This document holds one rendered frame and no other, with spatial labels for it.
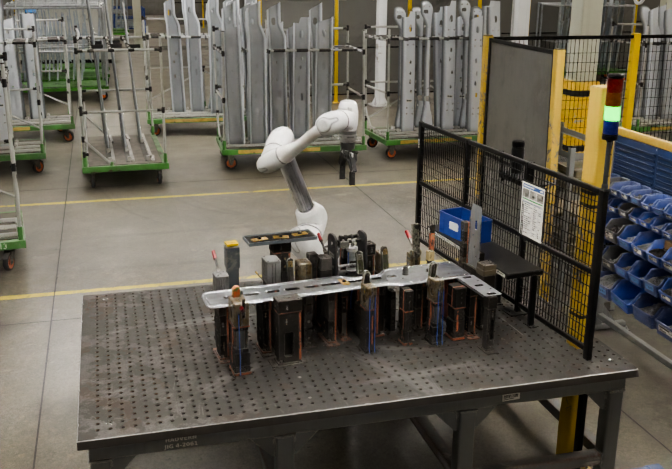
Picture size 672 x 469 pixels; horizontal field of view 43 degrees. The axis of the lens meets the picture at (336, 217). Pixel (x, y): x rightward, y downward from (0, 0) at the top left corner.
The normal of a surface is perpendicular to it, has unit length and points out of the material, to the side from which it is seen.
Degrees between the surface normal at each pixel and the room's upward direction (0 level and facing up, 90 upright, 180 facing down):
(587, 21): 90
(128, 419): 0
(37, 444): 0
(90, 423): 0
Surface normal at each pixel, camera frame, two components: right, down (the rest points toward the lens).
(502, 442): 0.01, -0.96
